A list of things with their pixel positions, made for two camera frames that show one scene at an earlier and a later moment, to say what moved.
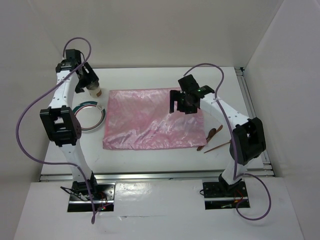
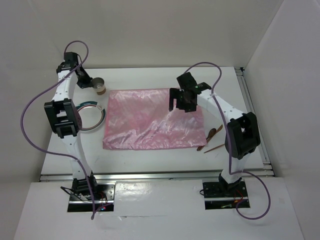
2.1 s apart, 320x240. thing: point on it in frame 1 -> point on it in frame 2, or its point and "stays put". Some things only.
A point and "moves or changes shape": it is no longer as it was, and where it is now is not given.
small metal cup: (94, 89) moves or changes shape
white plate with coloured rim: (91, 115) stays put
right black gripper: (176, 95) stays put
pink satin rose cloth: (140, 119) stays put
